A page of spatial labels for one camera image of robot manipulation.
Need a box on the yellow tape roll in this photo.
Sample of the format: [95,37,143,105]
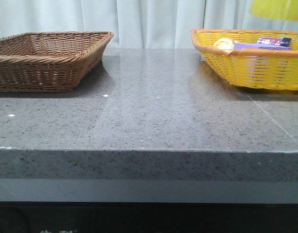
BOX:
[250,0,298,21]

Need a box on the white curtain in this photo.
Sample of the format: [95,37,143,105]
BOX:
[0,0,298,49]

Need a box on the croissant bread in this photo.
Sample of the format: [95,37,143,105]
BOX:
[213,38,235,50]

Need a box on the brown wicker basket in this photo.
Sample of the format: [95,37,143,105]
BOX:
[0,31,114,93]

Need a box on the purple foam block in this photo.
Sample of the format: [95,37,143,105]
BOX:
[234,42,291,50]

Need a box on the yellow woven basket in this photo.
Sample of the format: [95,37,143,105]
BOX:
[191,29,298,91]

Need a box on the colourful snack packet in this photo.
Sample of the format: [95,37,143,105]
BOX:
[257,36,292,47]

